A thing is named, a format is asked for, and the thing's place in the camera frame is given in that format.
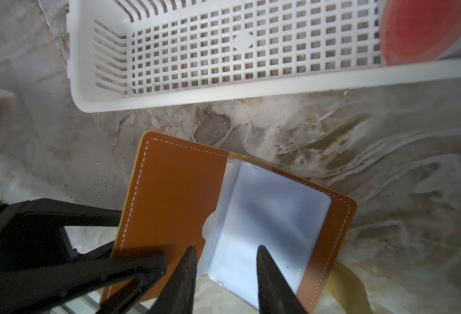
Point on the red white credit card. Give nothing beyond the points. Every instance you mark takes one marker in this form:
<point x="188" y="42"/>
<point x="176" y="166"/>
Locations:
<point x="419" y="31"/>

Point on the brown leather card holder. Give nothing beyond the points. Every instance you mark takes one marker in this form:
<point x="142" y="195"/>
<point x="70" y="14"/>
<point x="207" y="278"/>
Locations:
<point x="230" y="207"/>

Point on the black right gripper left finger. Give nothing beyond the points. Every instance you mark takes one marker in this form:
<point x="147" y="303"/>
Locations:
<point x="178" y="294"/>

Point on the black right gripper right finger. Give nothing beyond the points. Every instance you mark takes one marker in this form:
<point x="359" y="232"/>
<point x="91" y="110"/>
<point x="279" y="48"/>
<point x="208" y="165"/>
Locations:
<point x="275" y="294"/>

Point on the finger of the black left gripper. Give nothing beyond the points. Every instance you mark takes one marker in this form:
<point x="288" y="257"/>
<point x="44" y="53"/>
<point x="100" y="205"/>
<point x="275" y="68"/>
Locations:
<point x="39" y="269"/>

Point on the white plastic slotted basket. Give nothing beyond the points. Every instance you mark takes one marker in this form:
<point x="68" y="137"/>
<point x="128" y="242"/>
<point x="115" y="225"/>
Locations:
<point x="143" y="54"/>

